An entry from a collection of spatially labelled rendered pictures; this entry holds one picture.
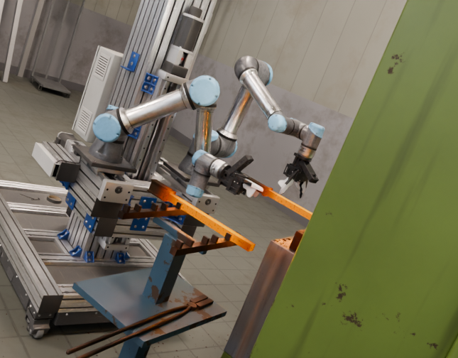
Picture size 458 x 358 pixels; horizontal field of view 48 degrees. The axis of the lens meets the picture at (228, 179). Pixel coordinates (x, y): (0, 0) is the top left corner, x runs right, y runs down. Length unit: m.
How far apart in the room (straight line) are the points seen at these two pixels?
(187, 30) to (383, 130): 1.34
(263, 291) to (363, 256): 0.54
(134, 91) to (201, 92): 0.53
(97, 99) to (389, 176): 1.75
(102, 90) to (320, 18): 4.10
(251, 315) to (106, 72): 1.45
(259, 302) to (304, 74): 4.70
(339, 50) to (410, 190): 4.82
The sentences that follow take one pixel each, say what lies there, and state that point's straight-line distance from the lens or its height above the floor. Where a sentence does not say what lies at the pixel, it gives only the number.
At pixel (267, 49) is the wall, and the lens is 6.83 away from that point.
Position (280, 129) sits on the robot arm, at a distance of 2.27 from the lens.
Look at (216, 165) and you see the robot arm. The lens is 2.09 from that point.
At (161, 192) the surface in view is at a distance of 1.74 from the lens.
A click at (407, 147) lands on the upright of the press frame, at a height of 1.38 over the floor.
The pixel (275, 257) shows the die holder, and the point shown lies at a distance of 1.74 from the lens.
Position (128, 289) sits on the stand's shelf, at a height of 0.67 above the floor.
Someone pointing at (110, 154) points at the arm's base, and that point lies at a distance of 2.28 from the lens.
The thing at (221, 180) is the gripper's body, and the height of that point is 0.96.
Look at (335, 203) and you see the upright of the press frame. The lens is 1.35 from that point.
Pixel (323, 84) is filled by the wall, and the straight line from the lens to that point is 6.04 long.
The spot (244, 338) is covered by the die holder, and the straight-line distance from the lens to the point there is 1.86.
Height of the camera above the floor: 1.42
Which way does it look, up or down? 13 degrees down
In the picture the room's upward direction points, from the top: 22 degrees clockwise
